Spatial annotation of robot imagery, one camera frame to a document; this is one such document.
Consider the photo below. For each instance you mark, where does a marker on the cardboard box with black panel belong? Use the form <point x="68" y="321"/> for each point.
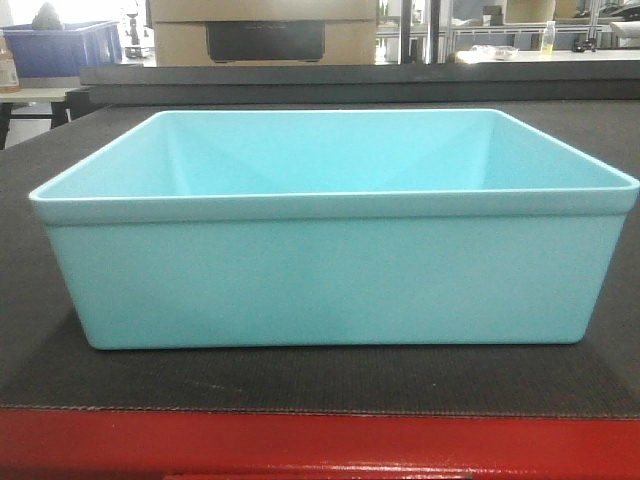
<point x="263" y="33"/>

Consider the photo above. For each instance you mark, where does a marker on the light blue plastic bin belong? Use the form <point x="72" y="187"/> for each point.
<point x="324" y="227"/>

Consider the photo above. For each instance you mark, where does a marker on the red conveyor frame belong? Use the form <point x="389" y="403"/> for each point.
<point x="58" y="444"/>

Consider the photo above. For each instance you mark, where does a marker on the blue crate in background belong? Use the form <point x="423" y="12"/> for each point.
<point x="63" y="53"/>

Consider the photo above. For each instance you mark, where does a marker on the white background table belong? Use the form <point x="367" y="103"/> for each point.
<point x="56" y="97"/>

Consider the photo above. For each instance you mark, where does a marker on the aluminium frame workbench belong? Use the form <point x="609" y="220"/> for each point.
<point x="429" y="32"/>

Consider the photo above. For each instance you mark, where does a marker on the yellow liquid bottle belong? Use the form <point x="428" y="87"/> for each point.
<point x="548" y="38"/>

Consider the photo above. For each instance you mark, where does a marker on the grey conveyor back rail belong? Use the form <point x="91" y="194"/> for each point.
<point x="363" y="84"/>

